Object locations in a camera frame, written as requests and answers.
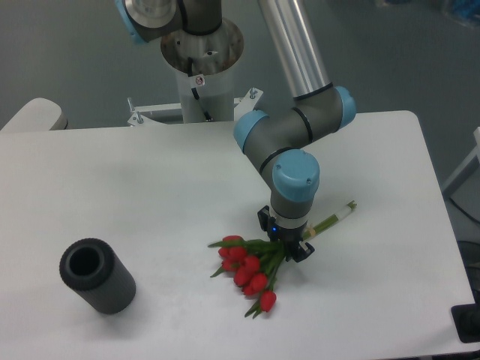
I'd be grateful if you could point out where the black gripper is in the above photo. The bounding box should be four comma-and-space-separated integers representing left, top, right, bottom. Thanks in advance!
257, 205, 314, 262

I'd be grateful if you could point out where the red tulip bouquet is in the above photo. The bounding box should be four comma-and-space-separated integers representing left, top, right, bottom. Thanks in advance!
208, 200, 357, 318

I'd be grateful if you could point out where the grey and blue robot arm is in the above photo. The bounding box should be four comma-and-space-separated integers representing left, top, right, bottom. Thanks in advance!
115, 1, 356, 262

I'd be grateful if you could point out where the black device at table edge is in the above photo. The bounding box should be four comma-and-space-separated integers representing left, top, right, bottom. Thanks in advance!
451, 304, 479, 344

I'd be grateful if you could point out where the dark grey ribbed vase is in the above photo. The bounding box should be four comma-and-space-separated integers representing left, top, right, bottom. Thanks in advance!
59, 238, 137, 314

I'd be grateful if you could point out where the white chair seat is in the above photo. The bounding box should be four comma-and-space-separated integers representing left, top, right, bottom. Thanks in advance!
1, 97, 68, 134

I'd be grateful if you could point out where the black pedestal cable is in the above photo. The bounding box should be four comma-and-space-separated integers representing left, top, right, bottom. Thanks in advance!
190, 87, 214, 122

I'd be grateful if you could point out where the white metal frame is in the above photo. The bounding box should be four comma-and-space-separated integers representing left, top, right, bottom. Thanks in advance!
441, 127, 479, 198

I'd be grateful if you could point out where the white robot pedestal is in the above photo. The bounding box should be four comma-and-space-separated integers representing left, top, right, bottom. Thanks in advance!
127, 18, 263, 126

